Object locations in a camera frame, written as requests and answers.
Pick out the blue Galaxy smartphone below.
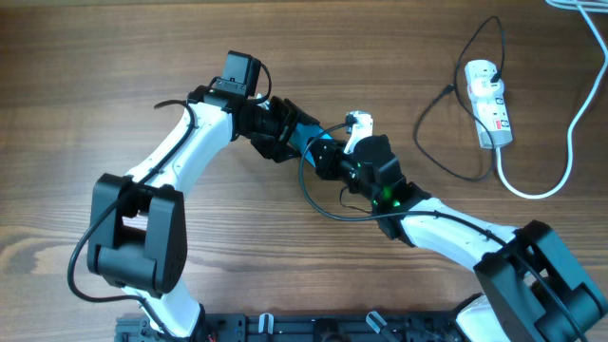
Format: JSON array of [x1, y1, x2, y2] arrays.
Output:
[[289, 123, 336, 172]]

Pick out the black USB charging cable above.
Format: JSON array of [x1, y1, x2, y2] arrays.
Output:
[[413, 15, 507, 183]]

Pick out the white power strip cord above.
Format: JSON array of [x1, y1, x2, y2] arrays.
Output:
[[495, 0, 608, 200]]

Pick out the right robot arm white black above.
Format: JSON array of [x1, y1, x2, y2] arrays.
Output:
[[305, 135, 607, 341]]

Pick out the white USB charger plug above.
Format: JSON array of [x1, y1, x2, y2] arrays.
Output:
[[467, 77, 504, 102]]

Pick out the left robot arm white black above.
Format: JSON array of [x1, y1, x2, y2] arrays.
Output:
[[67, 50, 321, 341]]

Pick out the white power strip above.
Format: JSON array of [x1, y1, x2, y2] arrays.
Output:
[[465, 60, 513, 150]]

